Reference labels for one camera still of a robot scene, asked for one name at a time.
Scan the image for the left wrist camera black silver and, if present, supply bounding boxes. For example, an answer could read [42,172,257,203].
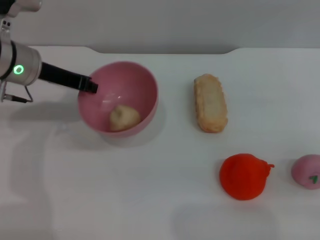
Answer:
[0,0,43,18]

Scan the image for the pink peach bun toy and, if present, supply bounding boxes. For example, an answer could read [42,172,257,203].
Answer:
[291,154,320,191]

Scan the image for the left arm grey cable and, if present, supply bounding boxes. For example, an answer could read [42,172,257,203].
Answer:
[0,81,34,104]

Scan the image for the long toasted bread loaf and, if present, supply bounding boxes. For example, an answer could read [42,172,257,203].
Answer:
[193,73,229,134]

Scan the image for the pink plastic bowl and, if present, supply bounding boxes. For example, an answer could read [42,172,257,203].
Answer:
[77,61,159,138]

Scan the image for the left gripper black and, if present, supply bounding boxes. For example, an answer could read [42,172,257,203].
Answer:
[38,61,99,95]

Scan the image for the round beige egg yolk pastry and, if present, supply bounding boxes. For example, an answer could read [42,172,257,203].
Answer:
[109,104,141,132]

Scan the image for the orange-red tomato toy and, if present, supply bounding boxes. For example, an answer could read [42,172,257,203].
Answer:
[219,153,275,201]

